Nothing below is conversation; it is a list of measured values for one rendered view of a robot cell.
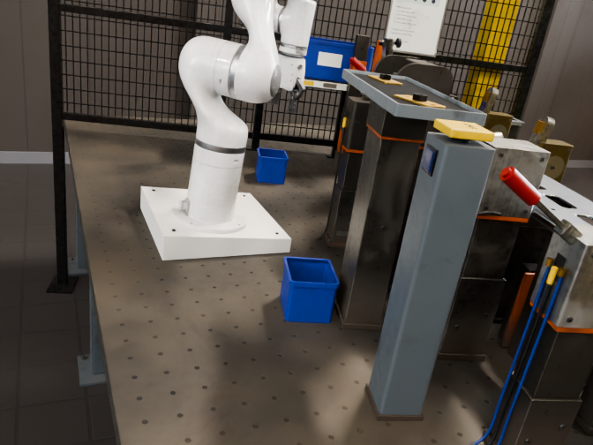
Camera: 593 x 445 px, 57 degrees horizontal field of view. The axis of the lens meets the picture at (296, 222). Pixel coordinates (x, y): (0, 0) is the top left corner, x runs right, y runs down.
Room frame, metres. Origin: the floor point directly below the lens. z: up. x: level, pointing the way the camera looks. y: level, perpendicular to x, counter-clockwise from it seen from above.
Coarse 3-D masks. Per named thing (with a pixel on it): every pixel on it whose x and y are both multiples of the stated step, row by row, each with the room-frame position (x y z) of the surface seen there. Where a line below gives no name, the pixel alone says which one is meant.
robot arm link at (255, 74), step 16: (240, 0) 1.25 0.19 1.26; (256, 0) 1.25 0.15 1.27; (272, 0) 1.28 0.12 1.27; (240, 16) 1.26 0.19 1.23; (256, 16) 1.23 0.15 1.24; (272, 16) 1.28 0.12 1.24; (256, 32) 1.22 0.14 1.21; (272, 32) 1.26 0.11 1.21; (240, 48) 1.23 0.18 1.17; (256, 48) 1.20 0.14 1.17; (272, 48) 1.23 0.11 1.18; (240, 64) 1.19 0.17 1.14; (256, 64) 1.19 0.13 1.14; (272, 64) 1.21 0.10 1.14; (240, 80) 1.19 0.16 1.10; (256, 80) 1.19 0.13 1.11; (272, 80) 1.20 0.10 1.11; (240, 96) 1.21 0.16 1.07; (256, 96) 1.20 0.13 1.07; (272, 96) 1.22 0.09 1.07
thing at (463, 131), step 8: (440, 120) 0.73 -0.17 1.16; (448, 120) 0.74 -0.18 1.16; (440, 128) 0.71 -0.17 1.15; (448, 128) 0.69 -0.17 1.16; (456, 128) 0.68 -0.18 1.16; (464, 128) 0.69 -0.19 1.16; (472, 128) 0.70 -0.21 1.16; (480, 128) 0.71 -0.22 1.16; (448, 136) 0.68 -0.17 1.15; (456, 136) 0.68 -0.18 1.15; (464, 136) 0.68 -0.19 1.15; (472, 136) 0.68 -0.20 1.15; (480, 136) 0.69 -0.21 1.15; (488, 136) 0.69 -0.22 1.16
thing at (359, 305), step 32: (384, 128) 0.91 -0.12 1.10; (416, 128) 0.92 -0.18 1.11; (384, 160) 0.92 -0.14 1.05; (416, 160) 0.93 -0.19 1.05; (384, 192) 0.92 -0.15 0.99; (352, 224) 0.99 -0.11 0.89; (384, 224) 0.92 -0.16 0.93; (352, 256) 0.95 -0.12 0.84; (384, 256) 0.93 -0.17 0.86; (352, 288) 0.92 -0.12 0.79; (384, 288) 0.93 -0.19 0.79; (352, 320) 0.92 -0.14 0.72
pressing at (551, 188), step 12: (552, 180) 1.14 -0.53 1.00; (540, 192) 1.03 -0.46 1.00; (552, 192) 1.04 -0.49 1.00; (564, 192) 1.05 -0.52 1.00; (576, 192) 1.08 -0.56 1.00; (552, 204) 0.96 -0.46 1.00; (576, 204) 0.98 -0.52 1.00; (588, 204) 1.00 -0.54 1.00; (540, 216) 0.88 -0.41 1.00; (564, 216) 0.90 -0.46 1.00; (576, 216) 0.91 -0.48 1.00; (588, 216) 0.92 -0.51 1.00; (552, 228) 0.84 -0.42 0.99
